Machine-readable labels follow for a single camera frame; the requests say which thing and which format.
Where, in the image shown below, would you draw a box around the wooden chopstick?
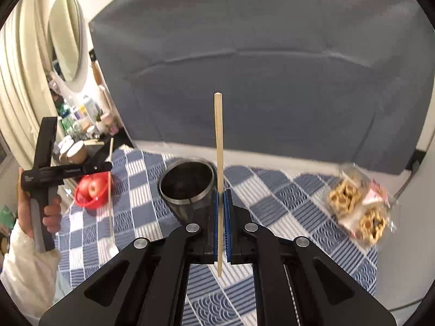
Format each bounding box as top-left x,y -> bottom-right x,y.
214,92 -> 225,279
107,137 -> 116,243

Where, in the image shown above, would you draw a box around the kraft paper bowl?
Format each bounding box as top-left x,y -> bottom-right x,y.
66,142 -> 88,165

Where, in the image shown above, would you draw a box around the cream curtain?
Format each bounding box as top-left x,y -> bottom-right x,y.
0,0 -> 59,167

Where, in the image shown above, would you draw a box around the black side table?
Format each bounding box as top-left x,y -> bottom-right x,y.
85,130 -> 135,164

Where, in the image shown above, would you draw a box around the white plastic bottle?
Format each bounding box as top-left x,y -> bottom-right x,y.
83,95 -> 100,118

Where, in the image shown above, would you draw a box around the round wall mirror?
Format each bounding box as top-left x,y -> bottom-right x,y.
48,0 -> 90,91

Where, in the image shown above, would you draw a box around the black cup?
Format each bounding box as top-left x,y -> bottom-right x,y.
159,157 -> 218,228

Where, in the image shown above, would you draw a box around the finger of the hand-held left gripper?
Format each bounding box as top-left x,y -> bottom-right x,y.
83,161 -> 113,175

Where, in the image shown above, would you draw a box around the person's left hand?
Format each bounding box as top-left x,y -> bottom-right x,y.
17,168 -> 63,239

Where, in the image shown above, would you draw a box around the red plastic basket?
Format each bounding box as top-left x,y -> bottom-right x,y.
74,173 -> 113,210

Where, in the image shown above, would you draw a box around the chopsticks in holder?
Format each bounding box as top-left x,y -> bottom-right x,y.
89,0 -> 435,177

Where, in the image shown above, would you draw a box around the white sleeved left forearm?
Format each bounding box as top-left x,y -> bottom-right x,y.
0,219 -> 62,325

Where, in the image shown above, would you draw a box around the clear pretzel snack bag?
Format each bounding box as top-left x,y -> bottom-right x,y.
325,163 -> 399,249

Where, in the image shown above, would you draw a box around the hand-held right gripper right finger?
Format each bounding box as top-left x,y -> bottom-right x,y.
222,188 -> 396,326

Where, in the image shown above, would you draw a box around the blue checked tablecloth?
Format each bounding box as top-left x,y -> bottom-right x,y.
54,146 -> 379,326

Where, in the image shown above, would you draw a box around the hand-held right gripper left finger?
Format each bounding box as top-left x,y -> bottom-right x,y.
38,190 -> 220,326

